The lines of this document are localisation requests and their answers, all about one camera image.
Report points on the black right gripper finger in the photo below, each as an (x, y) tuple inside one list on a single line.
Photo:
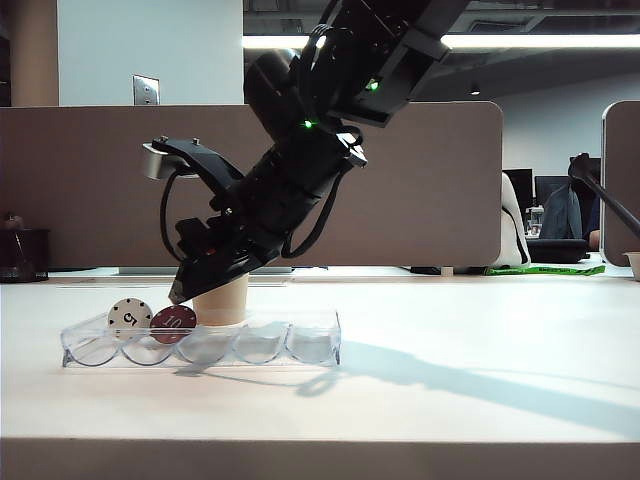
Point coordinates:
[(210, 280), (192, 240)]

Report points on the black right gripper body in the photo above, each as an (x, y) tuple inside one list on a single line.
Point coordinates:
[(285, 195)]

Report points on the brown paper cup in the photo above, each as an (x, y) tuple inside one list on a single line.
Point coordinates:
[(225, 305)]

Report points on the red poker chip ten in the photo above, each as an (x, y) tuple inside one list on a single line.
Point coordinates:
[(172, 325)]

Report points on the white poker chip five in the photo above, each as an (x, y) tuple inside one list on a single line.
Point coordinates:
[(122, 312)]

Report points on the clear plastic chip tray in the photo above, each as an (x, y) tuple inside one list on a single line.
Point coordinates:
[(310, 345)]

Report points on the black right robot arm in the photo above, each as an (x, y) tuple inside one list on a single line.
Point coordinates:
[(380, 60)]

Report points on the wide brown desk divider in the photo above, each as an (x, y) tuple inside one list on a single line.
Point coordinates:
[(75, 150)]

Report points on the black computer monitor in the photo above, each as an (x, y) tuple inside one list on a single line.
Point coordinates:
[(522, 185)]

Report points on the clear water bottle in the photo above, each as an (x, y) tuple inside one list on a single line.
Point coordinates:
[(533, 222)]

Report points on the dark blue computer monitor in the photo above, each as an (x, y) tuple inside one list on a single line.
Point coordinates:
[(547, 186)]

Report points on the black zip case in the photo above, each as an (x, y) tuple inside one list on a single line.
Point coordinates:
[(555, 250)]

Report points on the blue grey jacket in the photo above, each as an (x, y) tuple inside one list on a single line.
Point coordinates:
[(560, 215)]

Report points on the long ceiling light strip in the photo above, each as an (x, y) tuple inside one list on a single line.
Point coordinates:
[(550, 41)]

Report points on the brown divider with pale edge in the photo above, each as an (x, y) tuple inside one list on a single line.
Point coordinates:
[(622, 175)]

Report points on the small beige paper bowl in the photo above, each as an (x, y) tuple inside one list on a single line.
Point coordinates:
[(632, 264)]

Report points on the black camera bracket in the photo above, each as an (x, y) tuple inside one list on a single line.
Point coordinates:
[(210, 162)]

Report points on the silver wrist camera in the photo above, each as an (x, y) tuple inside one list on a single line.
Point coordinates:
[(155, 162)]

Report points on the metal wall switch plate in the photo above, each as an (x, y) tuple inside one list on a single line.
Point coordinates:
[(146, 91)]

